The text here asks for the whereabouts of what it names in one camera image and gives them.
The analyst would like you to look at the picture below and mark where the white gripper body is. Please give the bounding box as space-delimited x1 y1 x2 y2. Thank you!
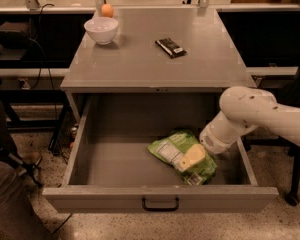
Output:
199 112 244 154

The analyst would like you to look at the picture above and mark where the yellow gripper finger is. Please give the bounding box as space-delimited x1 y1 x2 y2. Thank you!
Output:
177 144 206 172

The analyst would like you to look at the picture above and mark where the green rice chip bag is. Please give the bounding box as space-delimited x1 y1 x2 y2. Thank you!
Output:
148 129 217 186

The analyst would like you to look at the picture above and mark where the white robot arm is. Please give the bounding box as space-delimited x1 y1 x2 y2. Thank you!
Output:
176 86 300 172

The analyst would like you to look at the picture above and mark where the open grey drawer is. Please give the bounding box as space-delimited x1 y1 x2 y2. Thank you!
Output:
43 93 278 213

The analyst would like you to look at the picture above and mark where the black snack bar packet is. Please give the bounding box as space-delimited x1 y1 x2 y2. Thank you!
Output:
155 38 187 59

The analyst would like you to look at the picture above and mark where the white bowl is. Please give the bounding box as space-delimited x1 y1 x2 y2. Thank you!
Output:
84 17 118 45

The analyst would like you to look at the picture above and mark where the orange fruit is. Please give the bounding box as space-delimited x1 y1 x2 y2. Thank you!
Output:
101 4 114 18

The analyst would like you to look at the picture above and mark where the person leg in trousers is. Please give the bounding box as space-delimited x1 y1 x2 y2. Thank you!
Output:
0 101 53 240

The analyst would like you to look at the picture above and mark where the dark box on shelf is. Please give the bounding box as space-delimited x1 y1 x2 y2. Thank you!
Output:
0 22 31 49

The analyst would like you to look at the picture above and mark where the black drawer handle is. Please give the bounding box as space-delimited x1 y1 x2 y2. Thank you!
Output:
141 198 179 212

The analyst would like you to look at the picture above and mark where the black cable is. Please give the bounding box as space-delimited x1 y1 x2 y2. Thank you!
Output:
27 3 59 118

